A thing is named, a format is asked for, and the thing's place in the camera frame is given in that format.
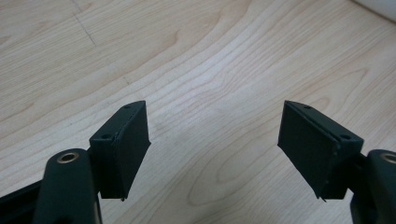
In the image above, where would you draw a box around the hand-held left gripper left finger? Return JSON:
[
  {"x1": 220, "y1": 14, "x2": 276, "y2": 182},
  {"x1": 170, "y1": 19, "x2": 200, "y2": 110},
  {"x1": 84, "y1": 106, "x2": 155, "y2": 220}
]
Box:
[{"x1": 89, "y1": 100, "x2": 152, "y2": 202}]

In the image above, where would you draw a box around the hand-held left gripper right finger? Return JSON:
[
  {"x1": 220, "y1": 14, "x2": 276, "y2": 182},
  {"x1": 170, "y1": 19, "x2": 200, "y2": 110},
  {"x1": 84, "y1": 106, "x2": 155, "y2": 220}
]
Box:
[{"x1": 276, "y1": 99, "x2": 365, "y2": 203}]

